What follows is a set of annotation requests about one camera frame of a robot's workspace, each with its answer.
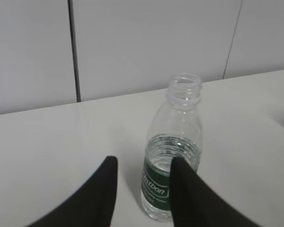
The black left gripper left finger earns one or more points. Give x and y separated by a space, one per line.
92 205

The clear green-label water bottle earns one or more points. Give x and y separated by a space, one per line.
175 131

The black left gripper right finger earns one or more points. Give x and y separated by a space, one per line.
194 204

